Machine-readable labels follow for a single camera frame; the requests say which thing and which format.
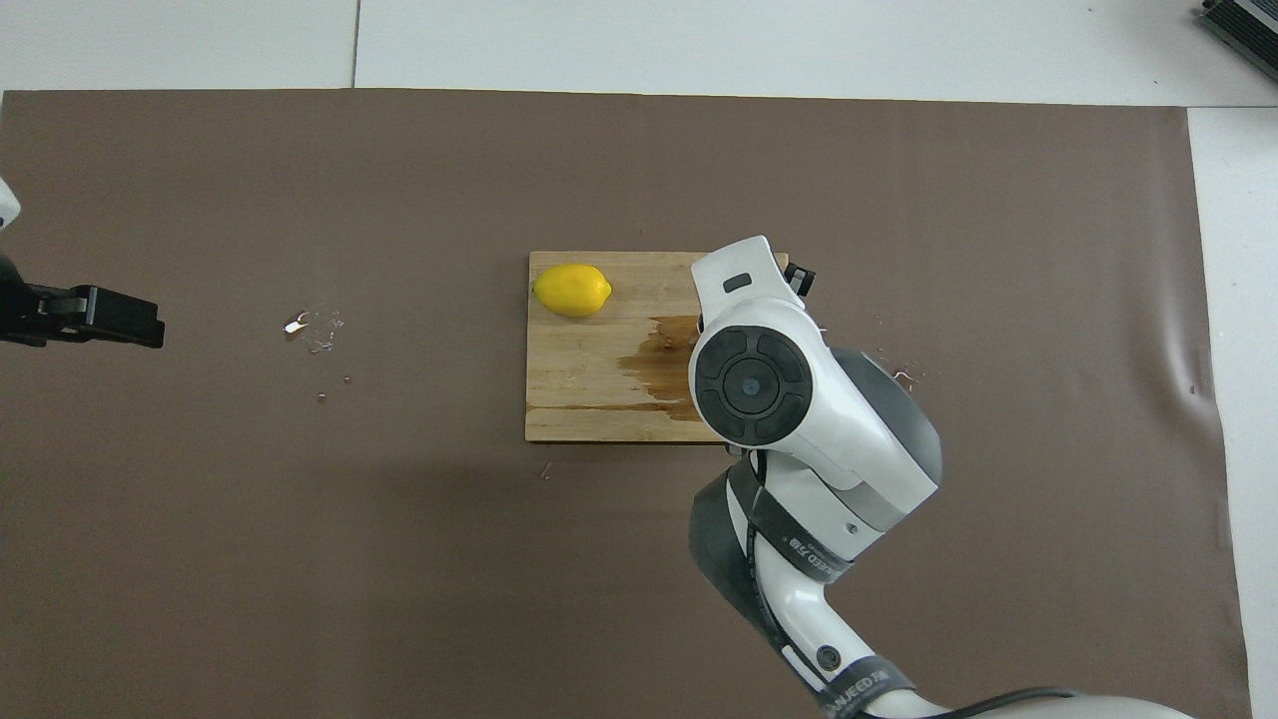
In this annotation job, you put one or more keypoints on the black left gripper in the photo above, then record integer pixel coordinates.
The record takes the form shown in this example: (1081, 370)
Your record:
(15, 310)

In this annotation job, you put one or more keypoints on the wooden cutting board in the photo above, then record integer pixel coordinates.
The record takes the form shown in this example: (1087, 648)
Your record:
(579, 379)

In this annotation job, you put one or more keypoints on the grey ribbed device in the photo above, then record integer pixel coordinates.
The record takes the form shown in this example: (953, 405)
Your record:
(1248, 30)

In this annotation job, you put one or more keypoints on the brown paper table mat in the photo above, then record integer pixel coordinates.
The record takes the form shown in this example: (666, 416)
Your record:
(300, 549)

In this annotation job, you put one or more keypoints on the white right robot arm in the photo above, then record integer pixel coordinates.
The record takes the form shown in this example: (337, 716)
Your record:
(839, 419)

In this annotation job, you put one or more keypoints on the yellow lemon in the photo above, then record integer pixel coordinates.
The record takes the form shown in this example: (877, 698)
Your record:
(571, 290)

